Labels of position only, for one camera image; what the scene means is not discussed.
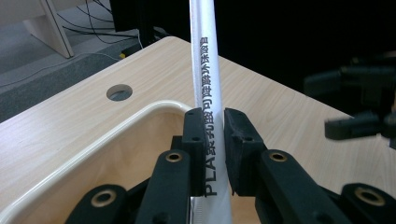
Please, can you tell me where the white furniture leg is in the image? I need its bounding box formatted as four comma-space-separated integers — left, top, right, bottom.
22, 0, 75, 60

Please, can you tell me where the cream plastic tray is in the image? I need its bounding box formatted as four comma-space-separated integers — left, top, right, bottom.
0, 99, 196, 224

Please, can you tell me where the white cable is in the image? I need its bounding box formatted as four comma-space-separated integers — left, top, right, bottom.
135, 28, 145, 50

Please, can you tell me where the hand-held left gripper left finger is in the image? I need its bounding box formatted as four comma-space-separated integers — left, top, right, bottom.
172, 106, 207, 198

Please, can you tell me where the black cable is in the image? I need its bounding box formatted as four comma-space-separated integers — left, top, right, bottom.
56, 0, 139, 45

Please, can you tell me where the black equipment stand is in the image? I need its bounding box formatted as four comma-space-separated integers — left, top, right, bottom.
108, 0, 191, 48

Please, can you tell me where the white straw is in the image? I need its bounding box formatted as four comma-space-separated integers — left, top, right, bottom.
189, 0, 234, 224

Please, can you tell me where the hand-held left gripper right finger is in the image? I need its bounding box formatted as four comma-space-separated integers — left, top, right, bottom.
223, 107, 268, 198

